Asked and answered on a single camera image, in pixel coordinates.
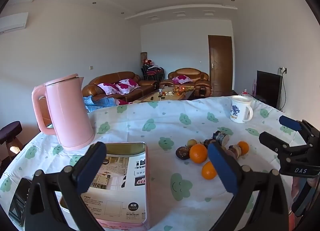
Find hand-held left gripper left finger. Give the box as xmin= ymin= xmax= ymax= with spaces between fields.
xmin=25 ymin=142 xmax=108 ymax=231

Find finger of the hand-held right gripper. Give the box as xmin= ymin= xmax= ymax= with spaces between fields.
xmin=279 ymin=115 xmax=320 ymax=146
xmin=259 ymin=132 xmax=313 ymax=161

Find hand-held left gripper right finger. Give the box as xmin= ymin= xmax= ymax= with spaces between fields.
xmin=207 ymin=142 xmax=292 ymax=231

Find cut purple layered fruit piece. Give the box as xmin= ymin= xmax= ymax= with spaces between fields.
xmin=226 ymin=145 xmax=242 ymax=159

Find large orange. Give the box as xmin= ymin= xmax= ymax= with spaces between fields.
xmin=189 ymin=144 xmax=208 ymax=164

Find pink tin box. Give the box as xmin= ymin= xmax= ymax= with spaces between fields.
xmin=59 ymin=142 xmax=150 ymax=230

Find person's right hand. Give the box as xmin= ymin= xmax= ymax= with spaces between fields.
xmin=291 ymin=176 xmax=302 ymax=198

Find dark fruit piece pale cut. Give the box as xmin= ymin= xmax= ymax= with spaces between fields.
xmin=212 ymin=131 xmax=230 ymax=146

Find black television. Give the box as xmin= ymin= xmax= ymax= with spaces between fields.
xmin=256 ymin=70 xmax=283 ymax=109

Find dark wrinkled fruit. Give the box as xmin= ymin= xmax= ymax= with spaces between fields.
xmin=176 ymin=146 xmax=191 ymax=160

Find white mug with blue print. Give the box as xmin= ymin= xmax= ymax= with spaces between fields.
xmin=229 ymin=95 xmax=253 ymax=123

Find pink electric kettle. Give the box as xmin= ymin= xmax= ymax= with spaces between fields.
xmin=31 ymin=73 xmax=95 ymax=150

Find blue checkered blanket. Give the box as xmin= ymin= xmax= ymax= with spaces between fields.
xmin=83 ymin=95 xmax=120 ymax=113

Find black smartphone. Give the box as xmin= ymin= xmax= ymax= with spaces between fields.
xmin=9 ymin=178 xmax=32 ymax=226

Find pink floral pillow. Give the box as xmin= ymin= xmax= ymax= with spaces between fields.
xmin=173 ymin=75 xmax=193 ymax=84
xmin=119 ymin=78 xmax=140 ymax=94
xmin=97 ymin=83 xmax=121 ymax=95

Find white tablecloth green cloud print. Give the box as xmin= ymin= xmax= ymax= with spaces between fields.
xmin=0 ymin=95 xmax=308 ymax=231

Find stool with purple cushion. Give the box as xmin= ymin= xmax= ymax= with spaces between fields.
xmin=0 ymin=121 xmax=23 ymax=161

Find brown leather sofa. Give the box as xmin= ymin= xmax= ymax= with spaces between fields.
xmin=82 ymin=71 xmax=160 ymax=104

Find brown wooden door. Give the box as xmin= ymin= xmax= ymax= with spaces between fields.
xmin=208 ymin=35 xmax=233 ymax=96

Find wooden coffee table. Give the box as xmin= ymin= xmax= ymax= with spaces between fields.
xmin=132 ymin=86 xmax=200 ymax=101

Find brown leather armchair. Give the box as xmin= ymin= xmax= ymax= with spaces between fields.
xmin=167 ymin=68 xmax=212 ymax=96

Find stacked dark chairs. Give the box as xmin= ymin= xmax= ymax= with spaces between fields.
xmin=141 ymin=63 xmax=165 ymax=81

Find white air conditioner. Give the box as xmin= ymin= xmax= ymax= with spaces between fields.
xmin=0 ymin=12 xmax=29 ymax=34

